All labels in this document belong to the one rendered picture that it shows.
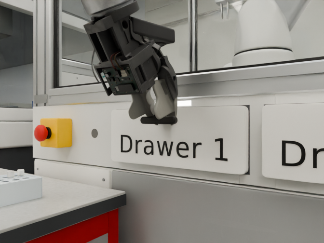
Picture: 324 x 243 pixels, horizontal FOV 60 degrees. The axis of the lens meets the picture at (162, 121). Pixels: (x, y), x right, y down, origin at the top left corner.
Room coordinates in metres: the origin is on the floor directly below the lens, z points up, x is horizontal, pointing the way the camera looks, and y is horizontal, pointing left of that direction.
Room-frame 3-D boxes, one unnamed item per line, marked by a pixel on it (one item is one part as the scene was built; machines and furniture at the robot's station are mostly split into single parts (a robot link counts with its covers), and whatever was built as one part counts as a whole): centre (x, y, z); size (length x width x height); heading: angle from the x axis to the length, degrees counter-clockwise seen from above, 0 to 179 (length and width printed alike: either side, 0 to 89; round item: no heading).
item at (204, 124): (0.53, -0.02, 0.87); 0.29 x 0.02 x 0.11; 56
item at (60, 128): (0.70, 0.27, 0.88); 0.07 x 0.05 x 0.07; 56
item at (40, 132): (0.67, 0.29, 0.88); 0.04 x 0.03 x 0.04; 56
